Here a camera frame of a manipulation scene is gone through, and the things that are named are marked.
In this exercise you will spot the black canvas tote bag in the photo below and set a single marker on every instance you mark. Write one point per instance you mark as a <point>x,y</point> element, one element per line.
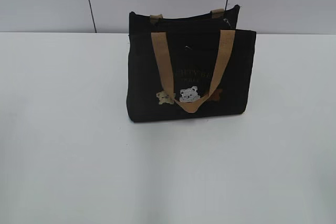
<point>187,68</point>

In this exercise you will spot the silver zipper pull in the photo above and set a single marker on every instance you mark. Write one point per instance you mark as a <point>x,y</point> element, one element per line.
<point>226,21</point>

